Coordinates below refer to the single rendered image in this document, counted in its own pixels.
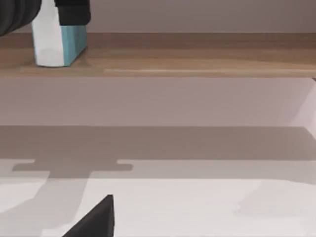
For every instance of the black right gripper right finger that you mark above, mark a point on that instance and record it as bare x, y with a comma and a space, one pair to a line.
101, 219

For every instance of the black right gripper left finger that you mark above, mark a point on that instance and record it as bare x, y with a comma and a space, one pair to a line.
74, 12

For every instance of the teal and white book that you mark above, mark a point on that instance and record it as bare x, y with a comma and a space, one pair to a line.
53, 42

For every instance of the wooden shelf board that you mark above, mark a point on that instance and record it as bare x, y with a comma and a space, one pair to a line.
172, 56

